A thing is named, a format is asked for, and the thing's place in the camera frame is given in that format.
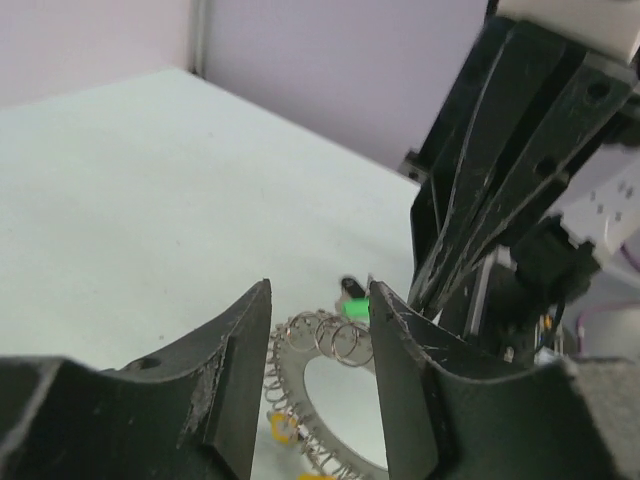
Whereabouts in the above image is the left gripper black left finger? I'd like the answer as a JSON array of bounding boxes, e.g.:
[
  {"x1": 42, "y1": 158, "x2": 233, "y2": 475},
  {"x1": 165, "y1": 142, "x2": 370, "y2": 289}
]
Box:
[{"x1": 1, "y1": 280, "x2": 272, "y2": 479}]

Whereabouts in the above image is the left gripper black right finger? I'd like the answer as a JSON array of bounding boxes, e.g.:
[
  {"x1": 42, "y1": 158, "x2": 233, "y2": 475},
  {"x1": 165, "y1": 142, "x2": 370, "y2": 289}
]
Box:
[{"x1": 370, "y1": 282, "x2": 639, "y2": 479}]

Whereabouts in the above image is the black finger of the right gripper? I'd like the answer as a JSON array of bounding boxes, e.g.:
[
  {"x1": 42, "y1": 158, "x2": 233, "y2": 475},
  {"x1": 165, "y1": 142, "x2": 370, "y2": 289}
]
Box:
[
  {"x1": 424, "y1": 52, "x2": 633, "y2": 311},
  {"x1": 408, "y1": 22, "x2": 566, "y2": 305}
]

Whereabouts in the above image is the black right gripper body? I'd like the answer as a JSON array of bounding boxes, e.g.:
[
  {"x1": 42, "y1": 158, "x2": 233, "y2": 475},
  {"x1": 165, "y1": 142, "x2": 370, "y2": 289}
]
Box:
[{"x1": 410, "y1": 15, "x2": 515, "y2": 280}]

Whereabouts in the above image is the silver disc keyring organiser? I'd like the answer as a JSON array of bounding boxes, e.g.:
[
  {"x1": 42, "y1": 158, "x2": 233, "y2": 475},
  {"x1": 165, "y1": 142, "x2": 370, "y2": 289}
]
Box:
[{"x1": 263, "y1": 310, "x2": 389, "y2": 479}]

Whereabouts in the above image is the green key tag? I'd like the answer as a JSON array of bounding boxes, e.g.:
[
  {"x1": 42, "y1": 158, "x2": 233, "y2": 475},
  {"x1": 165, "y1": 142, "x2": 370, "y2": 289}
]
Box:
[{"x1": 341, "y1": 297, "x2": 370, "y2": 324}]

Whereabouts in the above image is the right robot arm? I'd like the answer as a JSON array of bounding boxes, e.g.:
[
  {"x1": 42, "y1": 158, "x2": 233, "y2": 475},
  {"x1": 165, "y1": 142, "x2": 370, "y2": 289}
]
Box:
[{"x1": 406, "y1": 14, "x2": 639, "y2": 360}]

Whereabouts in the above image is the small yellow key tag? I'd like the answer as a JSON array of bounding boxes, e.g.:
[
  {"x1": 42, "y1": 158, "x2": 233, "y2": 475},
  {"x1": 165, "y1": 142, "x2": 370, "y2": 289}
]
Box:
[{"x1": 297, "y1": 473, "x2": 336, "y2": 480}]

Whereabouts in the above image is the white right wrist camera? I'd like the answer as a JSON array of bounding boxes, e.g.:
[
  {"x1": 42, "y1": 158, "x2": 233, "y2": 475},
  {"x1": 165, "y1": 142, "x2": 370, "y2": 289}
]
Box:
[{"x1": 496, "y1": 0, "x2": 639, "y2": 64}]

